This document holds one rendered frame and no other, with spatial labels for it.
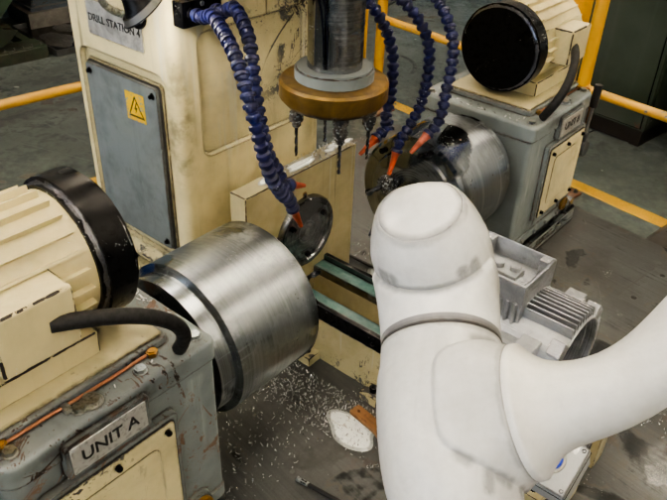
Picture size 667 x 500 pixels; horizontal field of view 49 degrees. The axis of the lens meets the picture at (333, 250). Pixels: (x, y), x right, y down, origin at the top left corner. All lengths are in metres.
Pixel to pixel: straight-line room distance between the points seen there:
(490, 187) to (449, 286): 0.91
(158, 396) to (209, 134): 0.56
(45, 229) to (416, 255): 0.42
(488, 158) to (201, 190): 0.57
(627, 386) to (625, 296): 1.22
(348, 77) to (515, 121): 0.51
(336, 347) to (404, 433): 0.84
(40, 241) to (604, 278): 1.30
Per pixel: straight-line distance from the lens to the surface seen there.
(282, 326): 1.07
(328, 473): 1.25
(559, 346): 1.09
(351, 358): 1.37
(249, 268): 1.06
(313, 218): 1.40
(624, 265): 1.86
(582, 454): 0.97
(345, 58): 1.17
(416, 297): 0.60
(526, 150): 1.58
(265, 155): 1.06
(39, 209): 0.85
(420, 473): 0.54
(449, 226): 0.58
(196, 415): 1.00
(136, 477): 0.96
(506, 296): 1.11
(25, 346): 0.80
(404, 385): 0.56
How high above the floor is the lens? 1.77
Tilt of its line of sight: 34 degrees down
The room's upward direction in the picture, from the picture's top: 2 degrees clockwise
